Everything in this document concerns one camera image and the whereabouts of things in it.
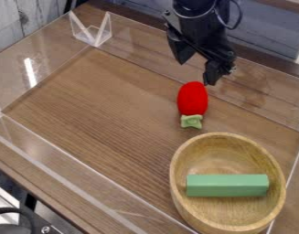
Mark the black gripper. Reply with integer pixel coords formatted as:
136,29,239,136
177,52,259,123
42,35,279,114
163,8,235,86

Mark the brown wooden bowl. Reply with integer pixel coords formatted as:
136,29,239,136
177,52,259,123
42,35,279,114
168,133,286,234

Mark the green rectangular block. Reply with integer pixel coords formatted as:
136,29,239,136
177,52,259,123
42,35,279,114
186,174,270,197

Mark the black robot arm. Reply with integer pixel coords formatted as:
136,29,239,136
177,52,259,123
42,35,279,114
163,0,243,86

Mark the red plush strawberry toy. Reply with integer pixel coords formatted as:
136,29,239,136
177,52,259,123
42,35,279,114
178,81,207,129

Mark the blue grey sofa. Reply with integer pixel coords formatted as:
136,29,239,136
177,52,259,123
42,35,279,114
112,0,299,60

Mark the clear acrylic front barrier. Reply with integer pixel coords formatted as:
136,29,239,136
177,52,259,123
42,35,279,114
0,112,195,234

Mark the clear acrylic corner bracket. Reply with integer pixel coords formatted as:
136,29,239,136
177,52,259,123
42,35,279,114
68,12,112,48

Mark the black metal table bracket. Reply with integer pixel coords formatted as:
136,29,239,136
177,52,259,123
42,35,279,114
18,192,72,234

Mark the black cable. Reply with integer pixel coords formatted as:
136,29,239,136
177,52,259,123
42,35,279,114
0,207,35,234

